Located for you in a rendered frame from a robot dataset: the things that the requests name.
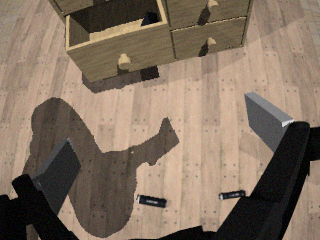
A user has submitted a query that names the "black nine-volt battery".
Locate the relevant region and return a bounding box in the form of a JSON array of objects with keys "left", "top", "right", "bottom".
[{"left": 140, "top": 12, "right": 159, "bottom": 27}]

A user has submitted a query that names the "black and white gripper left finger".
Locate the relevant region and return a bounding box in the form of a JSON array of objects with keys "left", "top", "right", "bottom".
[{"left": 0, "top": 138, "right": 81, "bottom": 240}]

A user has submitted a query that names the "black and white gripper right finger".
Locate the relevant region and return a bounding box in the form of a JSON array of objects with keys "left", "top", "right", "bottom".
[{"left": 210, "top": 92, "right": 320, "bottom": 240}]

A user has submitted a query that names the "small wooden chest of drawers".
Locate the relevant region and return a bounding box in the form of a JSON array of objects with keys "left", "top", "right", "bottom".
[{"left": 48, "top": 0, "right": 254, "bottom": 62}]

